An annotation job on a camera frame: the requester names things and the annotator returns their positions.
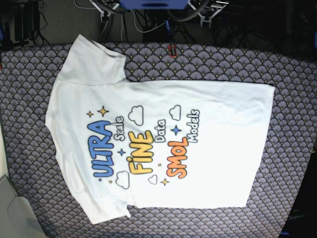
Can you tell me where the purple fan-patterned tablecloth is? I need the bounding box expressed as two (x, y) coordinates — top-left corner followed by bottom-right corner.
(0, 43), (317, 238)

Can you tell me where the grey cable bundle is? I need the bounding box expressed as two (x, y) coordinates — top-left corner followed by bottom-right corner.
(100, 9), (165, 43)

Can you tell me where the white printed T-shirt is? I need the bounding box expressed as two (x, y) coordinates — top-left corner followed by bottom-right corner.
(45, 35), (275, 224)

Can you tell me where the red table clamp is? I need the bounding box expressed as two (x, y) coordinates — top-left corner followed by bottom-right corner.
(168, 44), (177, 58)

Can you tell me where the blue box at top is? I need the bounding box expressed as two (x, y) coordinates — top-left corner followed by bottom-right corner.
(119, 0), (188, 9)

